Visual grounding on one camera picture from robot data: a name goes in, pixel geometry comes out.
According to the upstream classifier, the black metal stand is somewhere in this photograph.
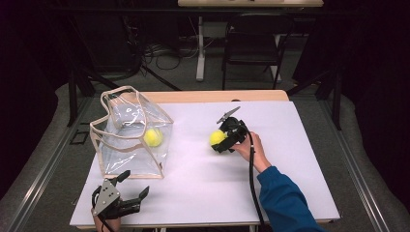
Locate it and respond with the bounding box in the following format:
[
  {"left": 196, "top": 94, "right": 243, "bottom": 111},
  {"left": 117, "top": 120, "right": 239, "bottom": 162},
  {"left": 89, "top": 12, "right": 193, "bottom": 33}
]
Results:
[
  {"left": 66, "top": 64, "right": 120, "bottom": 128},
  {"left": 285, "top": 64, "right": 343, "bottom": 131}
]

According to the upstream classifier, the bundle of floor cables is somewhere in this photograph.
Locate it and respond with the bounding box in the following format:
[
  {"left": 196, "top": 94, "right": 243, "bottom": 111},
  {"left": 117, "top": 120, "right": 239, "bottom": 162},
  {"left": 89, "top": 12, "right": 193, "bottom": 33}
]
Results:
[{"left": 141, "top": 40, "right": 201, "bottom": 72}]

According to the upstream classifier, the yellow tennis ball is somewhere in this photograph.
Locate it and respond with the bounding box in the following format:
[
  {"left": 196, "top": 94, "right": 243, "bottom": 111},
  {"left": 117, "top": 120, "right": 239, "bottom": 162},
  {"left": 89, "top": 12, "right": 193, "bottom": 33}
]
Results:
[
  {"left": 209, "top": 129, "right": 228, "bottom": 147},
  {"left": 143, "top": 128, "right": 164, "bottom": 148}
]

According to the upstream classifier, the person's left hand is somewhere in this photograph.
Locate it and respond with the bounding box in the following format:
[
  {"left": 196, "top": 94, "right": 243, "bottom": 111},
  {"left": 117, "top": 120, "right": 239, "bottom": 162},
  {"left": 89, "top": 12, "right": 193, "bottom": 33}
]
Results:
[{"left": 91, "top": 208, "right": 122, "bottom": 232}]

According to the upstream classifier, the transparent bag with beige trim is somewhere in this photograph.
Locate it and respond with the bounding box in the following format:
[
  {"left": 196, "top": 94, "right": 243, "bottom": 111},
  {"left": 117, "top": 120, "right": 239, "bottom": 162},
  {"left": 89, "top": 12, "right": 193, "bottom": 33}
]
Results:
[{"left": 89, "top": 85, "right": 175, "bottom": 180}]

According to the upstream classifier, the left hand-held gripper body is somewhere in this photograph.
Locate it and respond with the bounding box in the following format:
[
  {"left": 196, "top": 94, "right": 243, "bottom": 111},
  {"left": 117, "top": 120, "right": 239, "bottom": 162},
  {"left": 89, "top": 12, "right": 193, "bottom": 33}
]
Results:
[{"left": 91, "top": 178, "right": 142, "bottom": 220}]

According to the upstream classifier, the white-legged desk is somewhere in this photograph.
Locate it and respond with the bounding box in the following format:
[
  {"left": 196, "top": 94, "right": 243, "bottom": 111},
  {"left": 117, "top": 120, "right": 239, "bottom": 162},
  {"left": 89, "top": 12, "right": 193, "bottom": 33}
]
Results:
[{"left": 177, "top": 0, "right": 325, "bottom": 83}]

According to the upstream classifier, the person's right hand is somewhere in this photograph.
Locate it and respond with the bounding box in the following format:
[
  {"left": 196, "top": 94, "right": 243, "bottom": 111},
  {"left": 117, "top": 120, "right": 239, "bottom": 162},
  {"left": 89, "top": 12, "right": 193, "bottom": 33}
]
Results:
[{"left": 231, "top": 130, "right": 273, "bottom": 174}]

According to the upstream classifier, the black folding chair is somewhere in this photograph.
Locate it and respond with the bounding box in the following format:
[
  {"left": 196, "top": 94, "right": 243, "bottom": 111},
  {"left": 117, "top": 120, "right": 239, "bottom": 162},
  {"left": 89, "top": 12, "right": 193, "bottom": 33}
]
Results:
[{"left": 221, "top": 13, "right": 296, "bottom": 91}]

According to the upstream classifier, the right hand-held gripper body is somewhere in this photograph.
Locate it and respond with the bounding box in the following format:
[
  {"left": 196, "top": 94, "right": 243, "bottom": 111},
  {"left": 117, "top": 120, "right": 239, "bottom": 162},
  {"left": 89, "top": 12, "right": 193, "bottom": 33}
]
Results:
[{"left": 216, "top": 105, "right": 249, "bottom": 154}]

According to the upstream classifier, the white table cover sheet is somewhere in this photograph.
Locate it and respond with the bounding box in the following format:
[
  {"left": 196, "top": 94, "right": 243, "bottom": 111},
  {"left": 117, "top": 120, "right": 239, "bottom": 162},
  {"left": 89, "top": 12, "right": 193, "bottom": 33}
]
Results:
[{"left": 69, "top": 101, "right": 341, "bottom": 227}]

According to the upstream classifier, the right hand-held gripper black cable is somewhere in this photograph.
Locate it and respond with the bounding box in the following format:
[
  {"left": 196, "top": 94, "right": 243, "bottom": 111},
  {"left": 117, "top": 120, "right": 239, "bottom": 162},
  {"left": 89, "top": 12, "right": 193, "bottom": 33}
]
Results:
[{"left": 239, "top": 120, "right": 267, "bottom": 226}]

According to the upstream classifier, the metal floor rail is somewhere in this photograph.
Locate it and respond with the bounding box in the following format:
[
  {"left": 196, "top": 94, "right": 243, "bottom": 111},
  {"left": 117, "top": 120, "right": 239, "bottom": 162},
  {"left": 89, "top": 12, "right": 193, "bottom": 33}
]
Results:
[
  {"left": 317, "top": 100, "right": 392, "bottom": 232},
  {"left": 9, "top": 96, "right": 95, "bottom": 232}
]

